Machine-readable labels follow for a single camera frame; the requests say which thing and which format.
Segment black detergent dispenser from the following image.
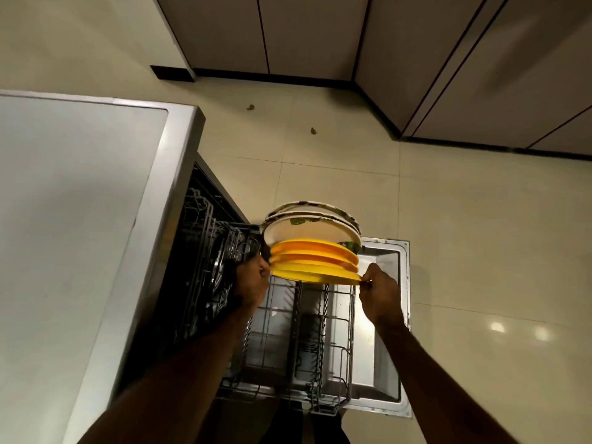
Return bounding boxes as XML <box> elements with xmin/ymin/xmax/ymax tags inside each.
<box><xmin>296</xmin><ymin>313</ymin><xmax>325</xmax><ymax>371</ymax></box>

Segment person's left hand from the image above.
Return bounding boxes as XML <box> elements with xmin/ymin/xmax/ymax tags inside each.
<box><xmin>230</xmin><ymin>254</ymin><xmax>272</xmax><ymax>313</ymax></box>

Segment wire lower dishwasher rack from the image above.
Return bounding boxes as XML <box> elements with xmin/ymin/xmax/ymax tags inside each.
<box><xmin>217</xmin><ymin>226</ymin><xmax>358</xmax><ymax>415</ymax></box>

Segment white plate with brown rim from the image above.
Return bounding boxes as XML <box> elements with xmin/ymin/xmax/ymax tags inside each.
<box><xmin>265</xmin><ymin>201</ymin><xmax>361</xmax><ymax>228</ymax></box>

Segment grey kitchen cabinet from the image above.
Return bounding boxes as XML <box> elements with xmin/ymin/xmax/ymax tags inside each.
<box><xmin>153</xmin><ymin>0</ymin><xmax>372</xmax><ymax>82</ymax></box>
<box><xmin>355</xmin><ymin>0</ymin><xmax>592</xmax><ymax>155</ymax></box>

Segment person's right hand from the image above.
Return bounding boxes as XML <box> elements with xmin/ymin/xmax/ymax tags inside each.
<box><xmin>358</xmin><ymin>263</ymin><xmax>406</xmax><ymax>327</ymax></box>

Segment person's dark trousers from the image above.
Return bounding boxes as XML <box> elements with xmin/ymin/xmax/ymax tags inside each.
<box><xmin>217</xmin><ymin>398</ymin><xmax>353</xmax><ymax>444</ymax></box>

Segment person's right forearm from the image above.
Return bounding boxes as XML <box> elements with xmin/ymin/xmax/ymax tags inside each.
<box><xmin>372</xmin><ymin>318</ymin><xmax>520</xmax><ymax>444</ymax></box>

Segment yellow plastic plate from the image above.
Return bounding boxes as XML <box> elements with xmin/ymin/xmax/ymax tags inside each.
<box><xmin>270</xmin><ymin>252</ymin><xmax>360</xmax><ymax>266</ymax></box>
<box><xmin>269</xmin><ymin>260</ymin><xmax>360</xmax><ymax>275</ymax></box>
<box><xmin>269</xmin><ymin>268</ymin><xmax>362</xmax><ymax>286</ymax></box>
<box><xmin>270</xmin><ymin>239</ymin><xmax>360</xmax><ymax>261</ymax></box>

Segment person's left forearm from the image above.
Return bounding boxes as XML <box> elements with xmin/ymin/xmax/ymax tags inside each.
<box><xmin>76</xmin><ymin>300</ymin><xmax>261</xmax><ymax>444</ymax></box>

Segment steel dishwasher door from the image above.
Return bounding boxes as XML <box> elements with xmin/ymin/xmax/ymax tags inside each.
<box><xmin>216</xmin><ymin>236</ymin><xmax>413</xmax><ymax>419</ymax></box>

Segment silver dishwasher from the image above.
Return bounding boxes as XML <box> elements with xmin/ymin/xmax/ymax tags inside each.
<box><xmin>0</xmin><ymin>90</ymin><xmax>253</xmax><ymax>444</ymax></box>

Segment white plate with green print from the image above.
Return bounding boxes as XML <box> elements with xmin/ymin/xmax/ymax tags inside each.
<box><xmin>262</xmin><ymin>212</ymin><xmax>362</xmax><ymax>255</ymax></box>

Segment wire upper dishwasher rack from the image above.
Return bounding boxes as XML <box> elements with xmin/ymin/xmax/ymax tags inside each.
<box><xmin>178</xmin><ymin>187</ymin><xmax>261</xmax><ymax>331</ymax></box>

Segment wire dishwasher rack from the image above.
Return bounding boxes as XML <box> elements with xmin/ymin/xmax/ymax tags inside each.
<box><xmin>178</xmin><ymin>187</ymin><xmax>261</xmax><ymax>331</ymax></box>
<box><xmin>217</xmin><ymin>226</ymin><xmax>358</xmax><ymax>415</ymax></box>

